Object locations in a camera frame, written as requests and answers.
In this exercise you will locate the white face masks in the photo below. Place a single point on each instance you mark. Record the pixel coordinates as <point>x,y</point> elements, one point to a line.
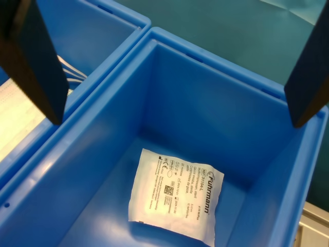
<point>15,123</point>

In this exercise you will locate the blue bin with masks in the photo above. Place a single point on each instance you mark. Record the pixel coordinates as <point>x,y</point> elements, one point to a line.
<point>102,33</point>

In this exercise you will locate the blue bin with gauze packet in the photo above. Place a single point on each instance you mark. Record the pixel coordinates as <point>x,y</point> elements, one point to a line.
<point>205,103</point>

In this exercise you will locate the white Fuhrmann gauze packet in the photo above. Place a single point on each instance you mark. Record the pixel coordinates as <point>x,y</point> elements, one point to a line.
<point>174,198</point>

